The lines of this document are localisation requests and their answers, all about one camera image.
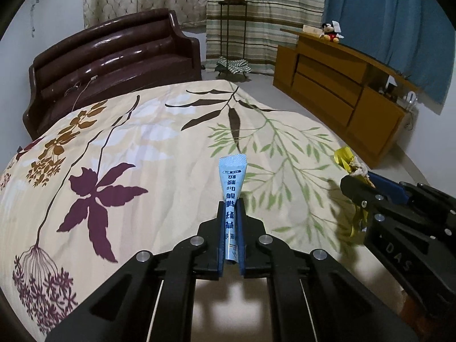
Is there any striped curtain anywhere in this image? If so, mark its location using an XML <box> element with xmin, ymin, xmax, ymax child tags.
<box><xmin>205</xmin><ymin>0</ymin><xmax>325</xmax><ymax>75</ymax></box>

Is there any wooden tv cabinet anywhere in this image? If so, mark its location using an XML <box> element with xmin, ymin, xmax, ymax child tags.
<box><xmin>273</xmin><ymin>32</ymin><xmax>417</xmax><ymax>168</ymax></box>

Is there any white cable on sofa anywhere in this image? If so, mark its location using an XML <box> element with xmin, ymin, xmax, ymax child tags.
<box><xmin>63</xmin><ymin>75</ymin><xmax>99</xmax><ymax>114</ymax></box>

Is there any dark brown leather sofa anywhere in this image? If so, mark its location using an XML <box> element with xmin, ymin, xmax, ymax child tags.
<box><xmin>23</xmin><ymin>9</ymin><xmax>202</xmax><ymax>140</ymax></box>

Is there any blue hanging cloth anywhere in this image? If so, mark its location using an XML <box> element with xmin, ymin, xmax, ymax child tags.
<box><xmin>322</xmin><ymin>0</ymin><xmax>455</xmax><ymax>104</ymax></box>

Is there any yellow snack bag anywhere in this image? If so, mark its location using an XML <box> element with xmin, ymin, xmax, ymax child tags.
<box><xmin>333</xmin><ymin>146</ymin><xmax>376</xmax><ymax>239</ymax></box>

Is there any mickey mouse plush toy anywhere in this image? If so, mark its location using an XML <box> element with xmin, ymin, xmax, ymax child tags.
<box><xmin>319</xmin><ymin>23</ymin><xmax>340</xmax><ymax>43</ymax></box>

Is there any black metal plant stand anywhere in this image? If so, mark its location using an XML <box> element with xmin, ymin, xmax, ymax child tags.
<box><xmin>216</xmin><ymin>0</ymin><xmax>250</xmax><ymax>80</ymax></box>

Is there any striped cloth on stand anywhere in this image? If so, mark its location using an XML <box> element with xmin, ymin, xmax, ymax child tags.
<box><xmin>215</xmin><ymin>56</ymin><xmax>251</xmax><ymax>75</ymax></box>

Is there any white card behind plush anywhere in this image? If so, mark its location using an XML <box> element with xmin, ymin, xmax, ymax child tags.
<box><xmin>331</xmin><ymin>20</ymin><xmax>344</xmax><ymax>39</ymax></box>

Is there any beige tissue box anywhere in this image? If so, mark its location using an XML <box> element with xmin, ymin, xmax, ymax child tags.
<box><xmin>302</xmin><ymin>25</ymin><xmax>322</xmax><ymax>38</ymax></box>

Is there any floral beige tablecloth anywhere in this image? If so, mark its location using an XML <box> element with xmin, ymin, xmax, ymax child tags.
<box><xmin>1</xmin><ymin>80</ymin><xmax>404</xmax><ymax>341</ymax></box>

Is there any light blue sachet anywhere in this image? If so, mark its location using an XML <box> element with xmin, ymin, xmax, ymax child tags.
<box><xmin>219</xmin><ymin>154</ymin><xmax>247</xmax><ymax>262</ymax></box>

